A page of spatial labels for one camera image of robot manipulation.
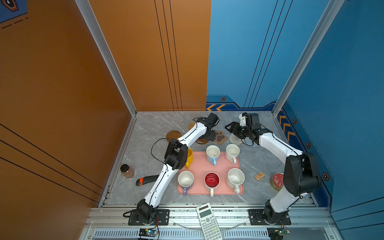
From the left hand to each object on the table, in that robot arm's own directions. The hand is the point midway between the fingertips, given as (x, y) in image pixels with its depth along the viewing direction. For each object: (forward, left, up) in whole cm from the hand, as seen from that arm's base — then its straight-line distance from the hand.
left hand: (207, 134), depth 105 cm
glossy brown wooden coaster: (-5, +4, -1) cm, 6 cm away
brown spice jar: (-30, +45, +6) cm, 55 cm away
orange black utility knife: (-33, +38, 0) cm, 50 cm away
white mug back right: (-15, -15, +2) cm, 21 cm away
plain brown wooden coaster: (0, +25, 0) cm, 25 cm away
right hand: (-5, -11, +14) cm, 19 cm away
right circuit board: (-56, -31, -2) cm, 64 cm away
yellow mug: (-22, +11, +7) cm, 26 cm away
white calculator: (-52, +2, 0) cm, 52 cm away
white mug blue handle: (-16, -3, +4) cm, 17 cm away
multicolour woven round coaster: (-4, -19, 0) cm, 19 cm away
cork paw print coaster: (-2, -9, -1) cm, 9 cm away
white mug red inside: (-35, -1, +6) cm, 36 cm away
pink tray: (-24, +5, -1) cm, 25 cm away
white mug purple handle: (-32, +14, +1) cm, 35 cm away
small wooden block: (-29, -29, 0) cm, 41 cm away
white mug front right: (-31, -15, 0) cm, 34 cm away
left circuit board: (-57, +30, -3) cm, 64 cm away
